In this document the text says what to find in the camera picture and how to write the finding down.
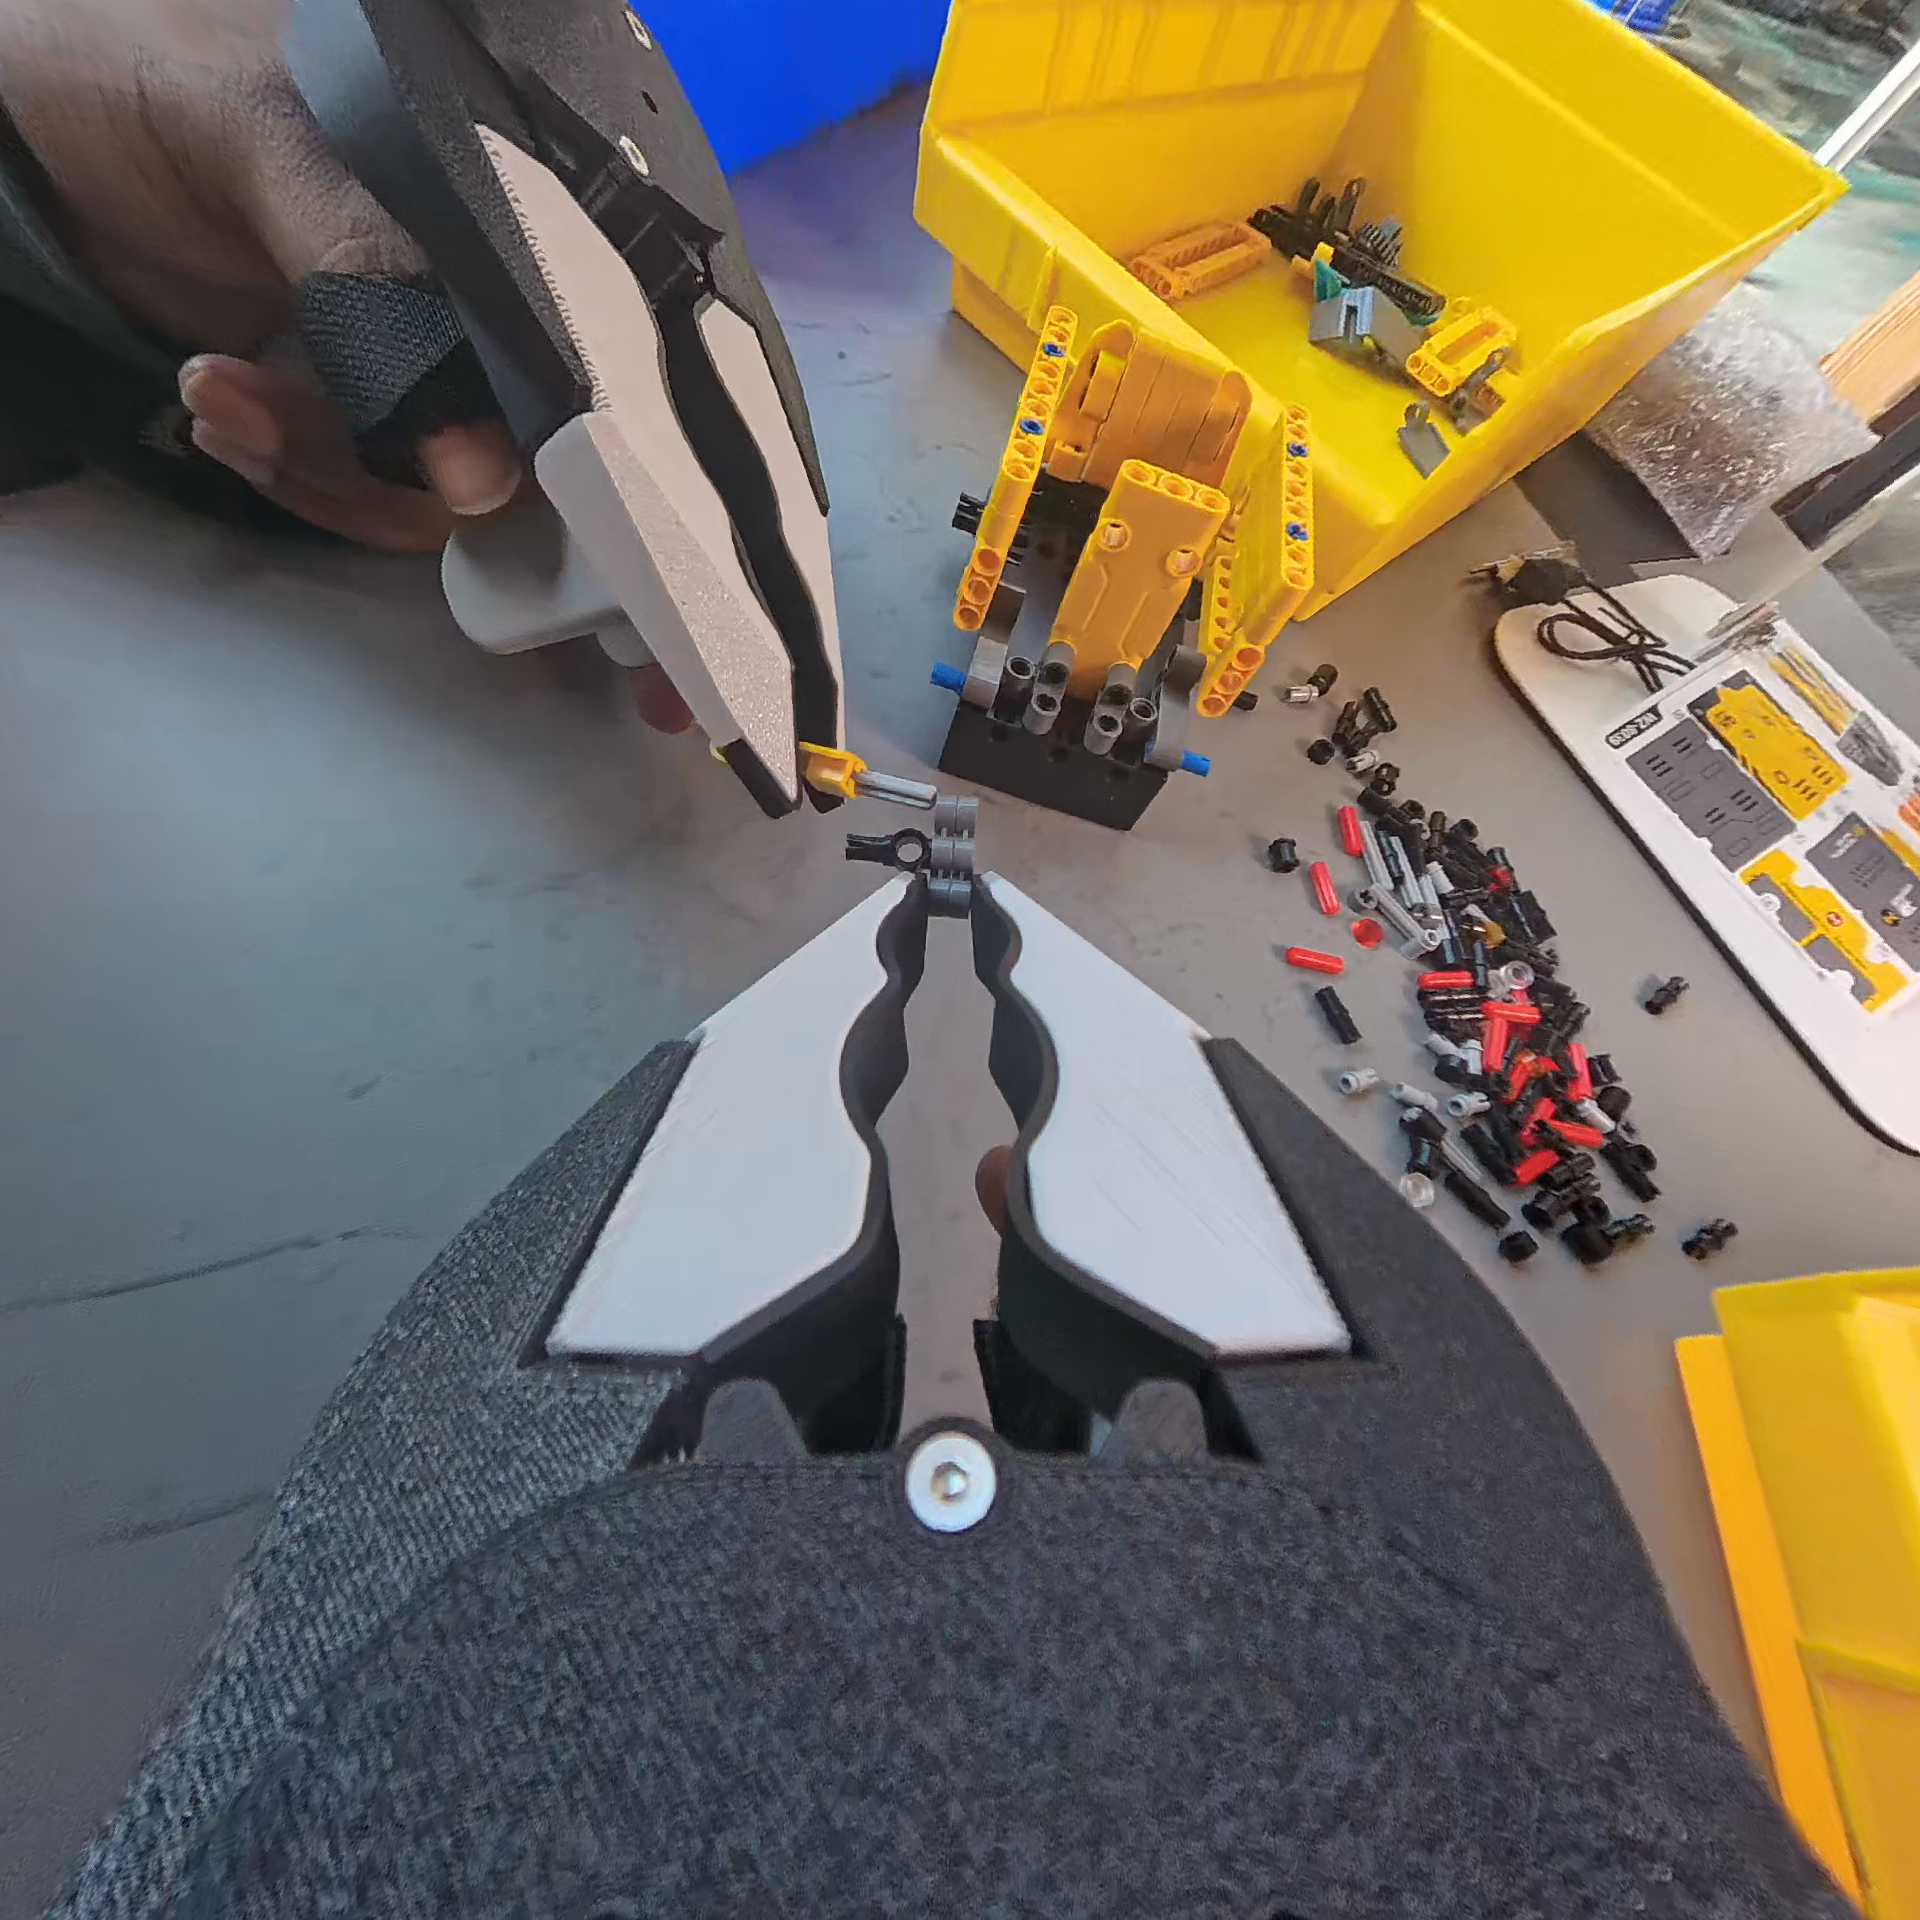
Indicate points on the grey lego axle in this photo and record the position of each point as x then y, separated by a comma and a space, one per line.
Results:
898, 787

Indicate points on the yellow lego vehicle model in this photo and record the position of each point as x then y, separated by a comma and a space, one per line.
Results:
1140, 571

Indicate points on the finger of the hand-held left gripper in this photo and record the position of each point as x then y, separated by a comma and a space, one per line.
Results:
659, 571
787, 492

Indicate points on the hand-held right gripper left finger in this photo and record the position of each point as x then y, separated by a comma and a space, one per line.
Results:
722, 1196

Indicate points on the small yellow lego piece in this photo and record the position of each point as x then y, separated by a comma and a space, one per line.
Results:
830, 769

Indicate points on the grey lego lever piece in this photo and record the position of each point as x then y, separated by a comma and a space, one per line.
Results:
1427, 436

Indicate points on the blue plastic bin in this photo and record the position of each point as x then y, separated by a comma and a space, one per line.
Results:
799, 76

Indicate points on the grey lego connector piece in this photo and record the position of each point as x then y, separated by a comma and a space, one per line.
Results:
946, 858

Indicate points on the person's left hand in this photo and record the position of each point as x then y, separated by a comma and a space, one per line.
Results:
195, 149

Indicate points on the yellow plastic storage bin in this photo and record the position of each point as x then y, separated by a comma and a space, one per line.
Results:
1571, 174
1847, 1576

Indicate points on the orange lego frame piece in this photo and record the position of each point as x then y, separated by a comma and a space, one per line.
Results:
1199, 264

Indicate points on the silver bubble wrap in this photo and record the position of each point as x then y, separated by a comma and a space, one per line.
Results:
1721, 436

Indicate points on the pile of small lego pins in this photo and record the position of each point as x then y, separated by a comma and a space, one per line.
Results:
1503, 1034

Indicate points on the yellow lego beam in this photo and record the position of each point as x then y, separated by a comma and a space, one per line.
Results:
1462, 353

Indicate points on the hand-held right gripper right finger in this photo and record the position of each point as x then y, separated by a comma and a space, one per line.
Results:
1173, 1196

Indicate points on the person's right hand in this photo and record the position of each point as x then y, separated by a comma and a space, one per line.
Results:
996, 1186

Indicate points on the black lego gear parts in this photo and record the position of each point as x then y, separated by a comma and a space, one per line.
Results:
1346, 245

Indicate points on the grey green lego motor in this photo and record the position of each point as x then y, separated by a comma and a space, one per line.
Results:
1358, 328

